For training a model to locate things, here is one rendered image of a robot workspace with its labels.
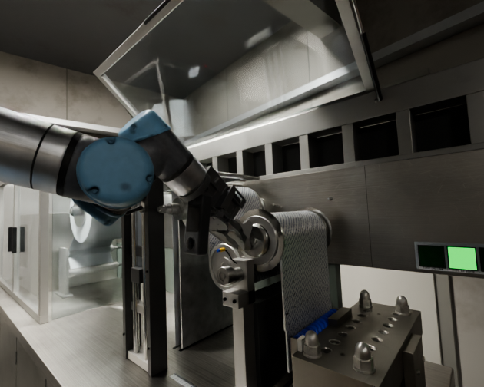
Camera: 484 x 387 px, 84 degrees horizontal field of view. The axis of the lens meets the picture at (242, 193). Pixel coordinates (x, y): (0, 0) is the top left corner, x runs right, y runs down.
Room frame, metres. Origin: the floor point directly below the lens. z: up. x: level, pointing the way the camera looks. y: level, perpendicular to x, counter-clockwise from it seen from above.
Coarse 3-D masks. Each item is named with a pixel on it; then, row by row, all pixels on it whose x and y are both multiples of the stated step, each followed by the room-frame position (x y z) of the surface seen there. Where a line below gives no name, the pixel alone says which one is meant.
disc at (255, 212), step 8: (248, 216) 0.66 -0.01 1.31; (264, 216) 0.63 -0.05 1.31; (272, 216) 0.62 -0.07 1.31; (272, 224) 0.62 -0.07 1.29; (280, 232) 0.60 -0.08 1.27; (280, 240) 0.60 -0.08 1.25; (280, 248) 0.60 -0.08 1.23; (240, 256) 0.68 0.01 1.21; (280, 256) 0.60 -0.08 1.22; (256, 264) 0.65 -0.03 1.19; (264, 264) 0.63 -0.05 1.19; (272, 264) 0.62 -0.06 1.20
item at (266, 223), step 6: (258, 216) 0.64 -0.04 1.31; (252, 222) 0.65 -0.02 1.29; (258, 222) 0.64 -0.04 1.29; (264, 222) 0.62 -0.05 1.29; (270, 228) 0.61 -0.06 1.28; (270, 234) 0.61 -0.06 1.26; (276, 234) 0.61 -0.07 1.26; (270, 240) 0.61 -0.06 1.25; (276, 240) 0.61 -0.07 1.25; (270, 246) 0.61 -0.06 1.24; (276, 246) 0.61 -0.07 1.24; (270, 252) 0.62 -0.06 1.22; (246, 258) 0.67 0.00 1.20; (252, 258) 0.65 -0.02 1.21; (258, 258) 0.64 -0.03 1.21; (264, 258) 0.63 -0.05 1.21; (270, 258) 0.62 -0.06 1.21; (258, 264) 0.64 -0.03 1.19
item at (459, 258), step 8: (448, 248) 0.67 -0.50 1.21; (456, 248) 0.66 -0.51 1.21; (464, 248) 0.65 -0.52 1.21; (472, 248) 0.64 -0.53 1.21; (456, 256) 0.66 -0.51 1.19; (464, 256) 0.65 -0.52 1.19; (472, 256) 0.64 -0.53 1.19; (456, 264) 0.66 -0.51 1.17; (464, 264) 0.65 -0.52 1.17; (472, 264) 0.64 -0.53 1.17
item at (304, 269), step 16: (304, 240) 0.69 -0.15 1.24; (320, 240) 0.76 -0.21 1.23; (288, 256) 0.63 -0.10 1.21; (304, 256) 0.68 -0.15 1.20; (320, 256) 0.75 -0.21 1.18; (288, 272) 0.63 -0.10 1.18; (304, 272) 0.68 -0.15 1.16; (320, 272) 0.75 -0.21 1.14; (288, 288) 0.62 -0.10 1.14; (304, 288) 0.68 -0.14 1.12; (320, 288) 0.74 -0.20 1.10; (288, 304) 0.62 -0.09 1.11; (304, 304) 0.67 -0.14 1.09; (320, 304) 0.74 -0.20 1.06; (288, 320) 0.62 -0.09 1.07
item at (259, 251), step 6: (252, 228) 0.63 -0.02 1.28; (258, 228) 0.62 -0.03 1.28; (264, 228) 0.63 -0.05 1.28; (252, 234) 0.64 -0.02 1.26; (258, 234) 0.62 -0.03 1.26; (264, 234) 0.61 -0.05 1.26; (252, 240) 0.63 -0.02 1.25; (258, 240) 0.62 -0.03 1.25; (264, 240) 0.61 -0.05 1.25; (252, 246) 0.64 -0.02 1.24; (258, 246) 0.62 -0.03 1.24; (264, 246) 0.61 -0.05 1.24; (246, 252) 0.64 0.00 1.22; (252, 252) 0.63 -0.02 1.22; (258, 252) 0.62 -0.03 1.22; (264, 252) 0.62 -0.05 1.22
